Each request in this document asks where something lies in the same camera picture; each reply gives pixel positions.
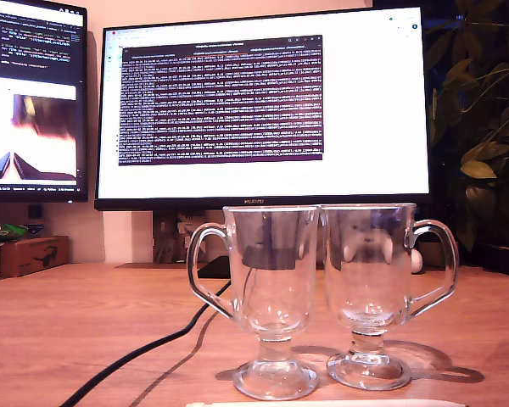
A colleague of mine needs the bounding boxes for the small clear glass footed cup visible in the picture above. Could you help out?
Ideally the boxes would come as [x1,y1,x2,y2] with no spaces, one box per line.
[186,205,322,402]
[320,203,460,392]

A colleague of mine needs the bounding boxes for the white pen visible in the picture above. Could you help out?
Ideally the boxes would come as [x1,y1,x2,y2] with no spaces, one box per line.
[185,399,467,407]

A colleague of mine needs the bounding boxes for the leaf print box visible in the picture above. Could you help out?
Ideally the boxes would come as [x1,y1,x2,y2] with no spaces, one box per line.
[152,210,207,264]

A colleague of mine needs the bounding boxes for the large black Huawei monitor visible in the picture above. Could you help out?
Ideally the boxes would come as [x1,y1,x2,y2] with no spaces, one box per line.
[93,4,434,281]

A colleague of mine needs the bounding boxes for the white game controller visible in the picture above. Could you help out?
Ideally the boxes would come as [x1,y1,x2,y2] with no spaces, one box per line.
[342,231,423,274]

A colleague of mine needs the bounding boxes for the green leafy houseplant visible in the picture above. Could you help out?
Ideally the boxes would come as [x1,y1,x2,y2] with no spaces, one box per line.
[423,0,509,255]

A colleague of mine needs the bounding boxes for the brown cardboard box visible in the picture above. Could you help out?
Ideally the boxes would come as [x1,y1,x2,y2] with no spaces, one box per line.
[0,236,71,279]

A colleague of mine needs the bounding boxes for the green packet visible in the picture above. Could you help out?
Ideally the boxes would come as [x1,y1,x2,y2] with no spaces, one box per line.
[0,224,29,251]

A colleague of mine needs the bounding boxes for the black monitor with code editor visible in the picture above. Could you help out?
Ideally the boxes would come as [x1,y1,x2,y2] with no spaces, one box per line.
[0,0,89,204]

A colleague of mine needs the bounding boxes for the thick black cable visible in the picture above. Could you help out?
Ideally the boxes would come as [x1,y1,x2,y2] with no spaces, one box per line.
[59,279,232,407]

